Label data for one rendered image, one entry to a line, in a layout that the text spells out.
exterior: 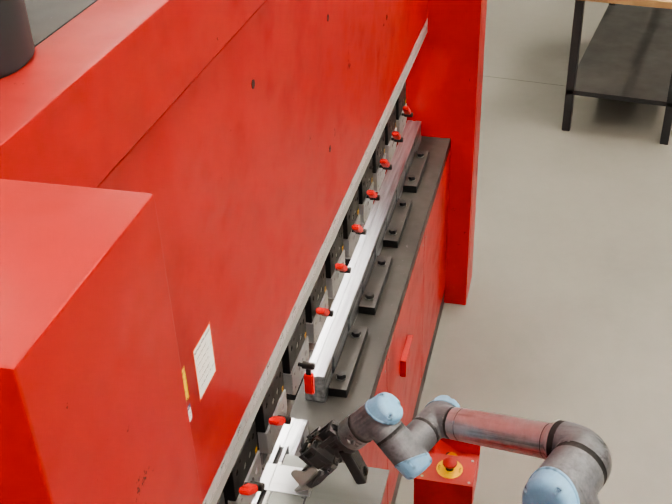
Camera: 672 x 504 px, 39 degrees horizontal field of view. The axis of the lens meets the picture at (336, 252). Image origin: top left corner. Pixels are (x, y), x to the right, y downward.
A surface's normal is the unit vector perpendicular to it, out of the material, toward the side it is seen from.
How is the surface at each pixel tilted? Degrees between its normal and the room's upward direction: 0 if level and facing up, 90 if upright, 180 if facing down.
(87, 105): 90
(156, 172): 90
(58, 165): 90
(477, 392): 0
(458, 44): 90
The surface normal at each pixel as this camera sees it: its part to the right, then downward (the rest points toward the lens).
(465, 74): -0.23, 0.54
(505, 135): -0.04, -0.84
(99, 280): 0.97, 0.10
